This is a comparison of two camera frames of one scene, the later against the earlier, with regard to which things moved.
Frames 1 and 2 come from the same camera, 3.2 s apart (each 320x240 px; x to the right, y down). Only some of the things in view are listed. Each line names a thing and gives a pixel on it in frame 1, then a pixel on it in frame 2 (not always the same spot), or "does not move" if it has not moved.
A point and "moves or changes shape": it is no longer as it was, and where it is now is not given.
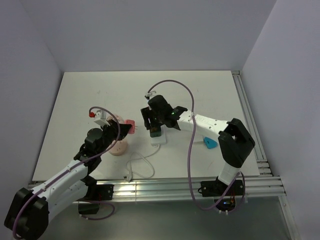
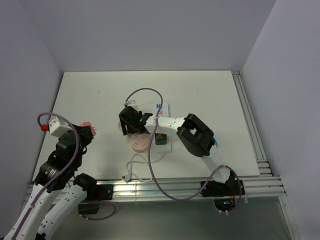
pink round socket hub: [120, 148] to [140, 142]
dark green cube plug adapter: [155, 131] moves or changes shape
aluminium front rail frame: [185, 190] does not move
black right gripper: [147, 113] to [123, 124]
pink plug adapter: [131, 121] moves or changes shape
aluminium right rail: [262, 163] does not move
